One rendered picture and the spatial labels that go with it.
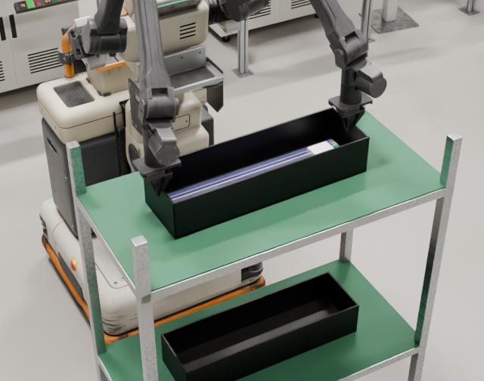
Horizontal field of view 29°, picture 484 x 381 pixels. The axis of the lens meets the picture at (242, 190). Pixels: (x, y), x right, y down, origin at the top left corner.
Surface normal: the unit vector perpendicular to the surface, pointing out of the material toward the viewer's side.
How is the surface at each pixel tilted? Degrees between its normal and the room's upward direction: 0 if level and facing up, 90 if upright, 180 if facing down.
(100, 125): 90
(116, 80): 92
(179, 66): 90
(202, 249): 0
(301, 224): 0
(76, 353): 0
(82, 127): 90
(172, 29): 98
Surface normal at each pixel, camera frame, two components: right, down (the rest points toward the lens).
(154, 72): 0.39, -0.11
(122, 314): 0.50, 0.53
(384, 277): 0.00, -0.79
